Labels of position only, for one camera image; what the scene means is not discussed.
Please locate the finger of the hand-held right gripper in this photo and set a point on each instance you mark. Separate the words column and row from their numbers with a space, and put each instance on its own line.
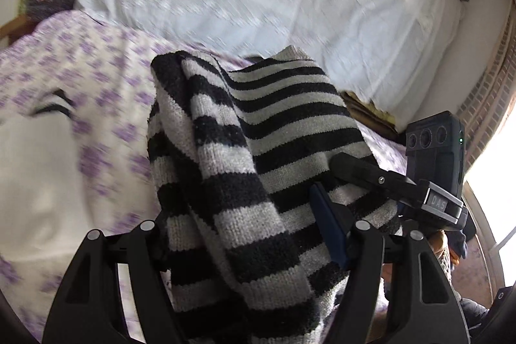
column 371, row 174

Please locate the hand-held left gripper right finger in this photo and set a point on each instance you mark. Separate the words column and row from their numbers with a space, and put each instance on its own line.
column 330, row 223

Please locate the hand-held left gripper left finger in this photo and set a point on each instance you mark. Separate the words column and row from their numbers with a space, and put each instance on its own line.
column 155, row 243

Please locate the black and white striped sweater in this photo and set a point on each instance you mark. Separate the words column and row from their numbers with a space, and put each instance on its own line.
column 250, row 150

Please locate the dark folded bedding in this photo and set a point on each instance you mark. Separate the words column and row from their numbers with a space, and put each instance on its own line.
column 375, row 114

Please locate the bright window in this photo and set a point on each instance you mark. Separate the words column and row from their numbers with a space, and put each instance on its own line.
column 492, row 199

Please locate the brick pattern curtain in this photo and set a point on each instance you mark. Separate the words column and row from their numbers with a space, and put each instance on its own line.
column 487, row 106

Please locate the white garment, black striped cuff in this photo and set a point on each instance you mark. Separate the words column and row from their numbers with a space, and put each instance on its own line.
column 40, row 174

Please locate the person's dark patterned pants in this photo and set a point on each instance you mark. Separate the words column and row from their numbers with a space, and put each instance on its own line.
column 473, row 313

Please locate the purple floral bed sheet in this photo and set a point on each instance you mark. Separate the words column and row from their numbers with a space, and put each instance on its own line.
column 100, row 58

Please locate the dark patterned cloth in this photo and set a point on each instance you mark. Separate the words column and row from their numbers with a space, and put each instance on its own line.
column 48, row 3

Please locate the wooden bed frame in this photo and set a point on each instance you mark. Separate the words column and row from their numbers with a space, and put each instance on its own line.
column 16, row 27

